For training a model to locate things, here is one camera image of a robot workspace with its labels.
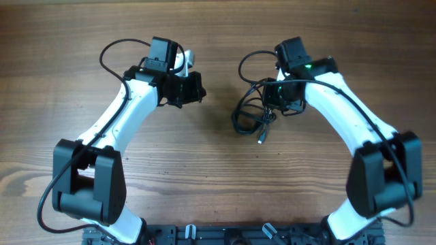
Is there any right camera cable black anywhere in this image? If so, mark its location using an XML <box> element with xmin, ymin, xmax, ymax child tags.
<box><xmin>231</xmin><ymin>63</ymin><xmax>415</xmax><ymax>227</ymax></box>

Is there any black cable bundle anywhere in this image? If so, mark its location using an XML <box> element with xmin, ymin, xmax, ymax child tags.
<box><xmin>231</xmin><ymin>78</ymin><xmax>277</xmax><ymax>145</ymax></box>

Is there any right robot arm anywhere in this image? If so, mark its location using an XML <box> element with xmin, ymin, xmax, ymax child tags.
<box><xmin>263</xmin><ymin>37</ymin><xmax>422</xmax><ymax>244</ymax></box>

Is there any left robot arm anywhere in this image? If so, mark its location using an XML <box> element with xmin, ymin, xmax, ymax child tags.
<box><xmin>37</xmin><ymin>37</ymin><xmax>206</xmax><ymax>244</ymax></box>

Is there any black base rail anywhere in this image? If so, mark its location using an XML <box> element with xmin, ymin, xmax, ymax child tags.
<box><xmin>82</xmin><ymin>223</ymin><xmax>386</xmax><ymax>245</ymax></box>

